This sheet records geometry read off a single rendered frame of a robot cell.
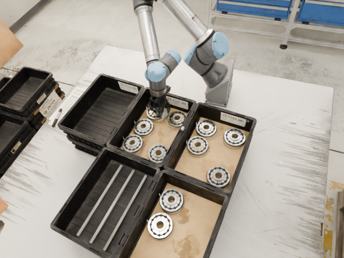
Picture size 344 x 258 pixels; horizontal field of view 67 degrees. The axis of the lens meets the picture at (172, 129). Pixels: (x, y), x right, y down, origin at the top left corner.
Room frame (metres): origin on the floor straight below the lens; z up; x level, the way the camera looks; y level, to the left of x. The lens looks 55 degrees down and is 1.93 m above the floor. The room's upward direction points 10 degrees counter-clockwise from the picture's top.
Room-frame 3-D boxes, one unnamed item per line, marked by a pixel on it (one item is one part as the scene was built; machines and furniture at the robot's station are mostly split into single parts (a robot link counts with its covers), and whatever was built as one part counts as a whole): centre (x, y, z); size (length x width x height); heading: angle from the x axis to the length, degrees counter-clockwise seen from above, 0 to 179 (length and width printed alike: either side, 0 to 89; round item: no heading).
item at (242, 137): (0.64, -0.29, 0.86); 0.10 x 0.10 x 0.01
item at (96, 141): (0.92, 0.34, 0.92); 0.40 x 0.30 x 0.02; 146
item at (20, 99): (1.56, 1.08, 0.37); 0.40 x 0.30 x 0.45; 150
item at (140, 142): (0.70, 0.20, 0.86); 0.10 x 0.10 x 0.01
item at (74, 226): (0.42, 0.31, 0.87); 0.40 x 0.30 x 0.11; 146
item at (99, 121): (0.92, 0.34, 0.87); 0.40 x 0.30 x 0.11; 146
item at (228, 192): (0.59, -0.16, 0.92); 0.40 x 0.30 x 0.02; 146
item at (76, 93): (1.15, 0.59, 0.70); 0.33 x 0.23 x 0.01; 151
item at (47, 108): (1.50, 0.93, 0.41); 0.31 x 0.02 x 0.16; 150
